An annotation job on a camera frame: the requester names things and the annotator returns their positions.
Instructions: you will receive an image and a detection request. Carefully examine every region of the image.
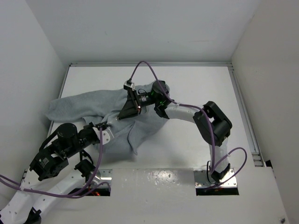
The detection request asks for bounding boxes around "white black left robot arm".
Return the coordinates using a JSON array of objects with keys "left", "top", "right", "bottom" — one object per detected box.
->
[{"left": 0, "top": 123, "right": 114, "bottom": 224}]

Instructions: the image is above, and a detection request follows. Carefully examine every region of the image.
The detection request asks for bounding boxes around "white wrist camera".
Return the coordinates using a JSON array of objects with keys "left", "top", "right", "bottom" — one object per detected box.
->
[
  {"left": 93, "top": 127, "right": 114, "bottom": 145},
  {"left": 123, "top": 79, "right": 135, "bottom": 91}
]

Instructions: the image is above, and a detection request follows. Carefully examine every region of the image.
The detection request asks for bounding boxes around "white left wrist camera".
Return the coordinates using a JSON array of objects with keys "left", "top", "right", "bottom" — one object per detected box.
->
[{"left": 93, "top": 127, "right": 114, "bottom": 145}]

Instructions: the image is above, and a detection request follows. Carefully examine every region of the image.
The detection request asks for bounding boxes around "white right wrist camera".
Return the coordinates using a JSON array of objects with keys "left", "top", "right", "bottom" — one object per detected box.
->
[{"left": 123, "top": 79, "right": 135, "bottom": 91}]

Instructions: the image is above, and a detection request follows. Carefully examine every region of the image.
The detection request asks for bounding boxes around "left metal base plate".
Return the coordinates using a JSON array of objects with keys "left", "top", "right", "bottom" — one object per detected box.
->
[{"left": 90, "top": 169, "right": 113, "bottom": 188}]

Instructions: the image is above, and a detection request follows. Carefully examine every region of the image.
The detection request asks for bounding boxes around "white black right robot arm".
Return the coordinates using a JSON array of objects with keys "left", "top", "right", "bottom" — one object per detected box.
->
[{"left": 117, "top": 80, "right": 232, "bottom": 183}]

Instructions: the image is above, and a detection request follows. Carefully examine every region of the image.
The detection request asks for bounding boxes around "grey zip jacket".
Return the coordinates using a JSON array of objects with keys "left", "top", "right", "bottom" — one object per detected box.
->
[{"left": 45, "top": 89, "right": 167, "bottom": 154}]

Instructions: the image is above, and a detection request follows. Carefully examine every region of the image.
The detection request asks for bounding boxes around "metal base plate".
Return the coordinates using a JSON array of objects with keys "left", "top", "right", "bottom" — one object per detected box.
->
[
  {"left": 193, "top": 169, "right": 238, "bottom": 189},
  {"left": 90, "top": 169, "right": 113, "bottom": 188}
]

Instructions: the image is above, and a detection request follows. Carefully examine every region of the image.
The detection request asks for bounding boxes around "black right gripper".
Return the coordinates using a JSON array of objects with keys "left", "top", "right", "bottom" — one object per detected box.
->
[{"left": 119, "top": 89, "right": 159, "bottom": 119}]

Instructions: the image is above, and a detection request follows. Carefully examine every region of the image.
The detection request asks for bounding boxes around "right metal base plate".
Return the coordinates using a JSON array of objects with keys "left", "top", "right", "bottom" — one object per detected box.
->
[{"left": 193, "top": 169, "right": 238, "bottom": 189}]

